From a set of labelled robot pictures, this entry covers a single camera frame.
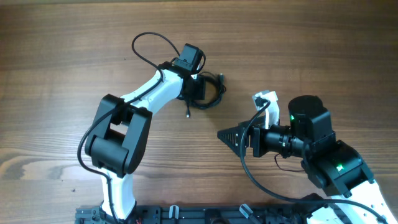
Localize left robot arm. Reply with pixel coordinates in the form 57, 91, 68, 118
78, 44, 205, 223

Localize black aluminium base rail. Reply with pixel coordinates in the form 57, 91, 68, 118
74, 203, 312, 224

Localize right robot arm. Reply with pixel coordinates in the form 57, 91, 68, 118
217, 91, 397, 223

